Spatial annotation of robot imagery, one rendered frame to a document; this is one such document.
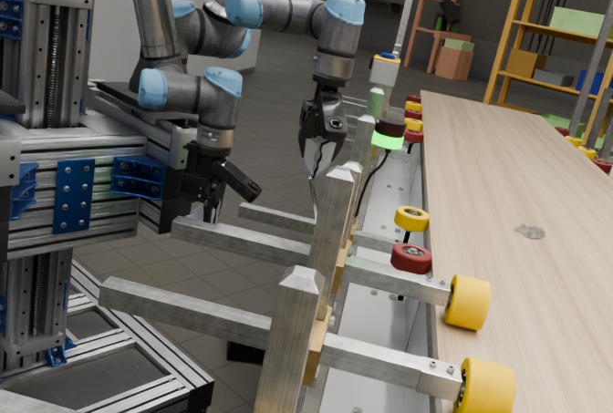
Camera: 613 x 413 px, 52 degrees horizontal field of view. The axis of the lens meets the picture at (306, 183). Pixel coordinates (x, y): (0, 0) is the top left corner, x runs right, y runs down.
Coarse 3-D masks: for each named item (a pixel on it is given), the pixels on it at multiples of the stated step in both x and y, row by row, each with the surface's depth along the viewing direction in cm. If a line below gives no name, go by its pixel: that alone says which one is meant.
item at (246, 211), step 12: (252, 204) 157; (240, 216) 156; (252, 216) 155; (264, 216) 155; (276, 216) 154; (288, 216) 154; (300, 216) 156; (288, 228) 154; (300, 228) 154; (312, 228) 153; (360, 240) 152; (372, 240) 152; (384, 240) 152; (396, 240) 152; (384, 252) 152
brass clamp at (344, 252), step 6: (348, 246) 105; (342, 252) 102; (348, 252) 108; (342, 258) 100; (342, 264) 97; (336, 270) 97; (342, 270) 97; (336, 276) 97; (336, 282) 98; (336, 288) 98
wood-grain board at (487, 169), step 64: (448, 128) 271; (512, 128) 305; (448, 192) 174; (512, 192) 187; (576, 192) 203; (448, 256) 128; (512, 256) 136; (576, 256) 144; (512, 320) 106; (576, 320) 111; (576, 384) 91
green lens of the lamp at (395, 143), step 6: (372, 138) 125; (378, 138) 123; (384, 138) 122; (390, 138) 122; (396, 138) 122; (402, 138) 123; (378, 144) 123; (384, 144) 122; (390, 144) 122; (396, 144) 122
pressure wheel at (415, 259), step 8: (400, 248) 126; (408, 248) 127; (416, 248) 128; (392, 256) 125; (400, 256) 123; (408, 256) 123; (416, 256) 123; (424, 256) 124; (392, 264) 125; (400, 264) 123; (408, 264) 123; (416, 264) 122; (424, 264) 123; (408, 272) 123; (416, 272) 123; (424, 272) 124; (400, 296) 128
